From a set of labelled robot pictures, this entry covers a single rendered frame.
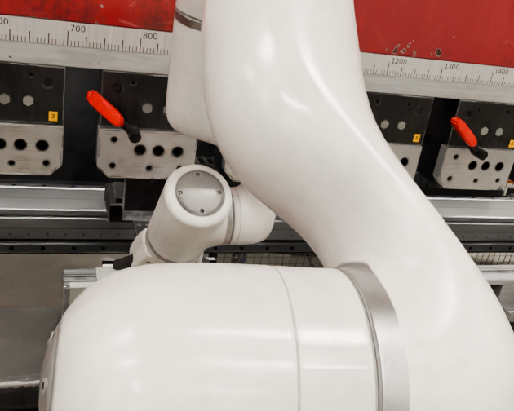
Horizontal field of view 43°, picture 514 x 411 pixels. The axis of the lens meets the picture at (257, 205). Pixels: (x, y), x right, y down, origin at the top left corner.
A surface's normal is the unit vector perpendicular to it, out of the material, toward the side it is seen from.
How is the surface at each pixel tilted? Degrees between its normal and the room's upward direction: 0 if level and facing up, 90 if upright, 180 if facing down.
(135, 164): 90
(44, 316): 0
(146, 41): 90
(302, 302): 9
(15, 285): 0
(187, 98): 97
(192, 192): 41
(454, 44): 90
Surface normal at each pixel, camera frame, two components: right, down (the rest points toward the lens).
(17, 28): 0.28, 0.43
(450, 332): 0.16, -0.56
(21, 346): 0.15, -0.91
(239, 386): 0.22, -0.30
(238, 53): -0.50, -0.30
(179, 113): -0.57, 0.42
